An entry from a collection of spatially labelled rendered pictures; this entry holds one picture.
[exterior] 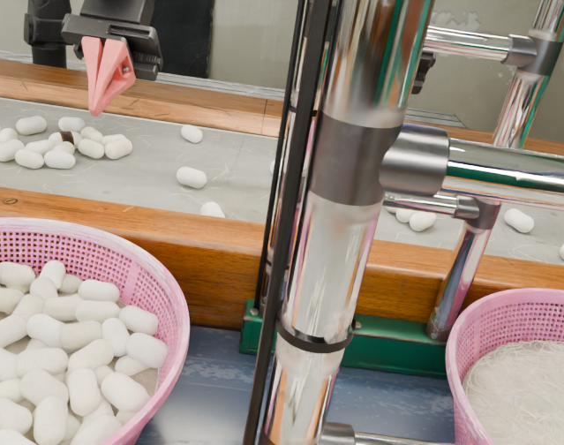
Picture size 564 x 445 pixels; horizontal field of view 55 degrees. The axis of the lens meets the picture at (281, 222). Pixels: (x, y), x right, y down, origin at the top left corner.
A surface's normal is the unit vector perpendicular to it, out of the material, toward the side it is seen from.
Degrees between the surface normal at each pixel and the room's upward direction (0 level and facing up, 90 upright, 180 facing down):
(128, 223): 0
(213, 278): 90
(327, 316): 90
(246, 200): 0
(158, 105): 45
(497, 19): 90
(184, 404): 0
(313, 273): 90
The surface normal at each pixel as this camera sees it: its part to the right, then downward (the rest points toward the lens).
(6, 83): 0.08, -0.28
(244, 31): 0.01, 0.48
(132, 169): 0.15, -0.87
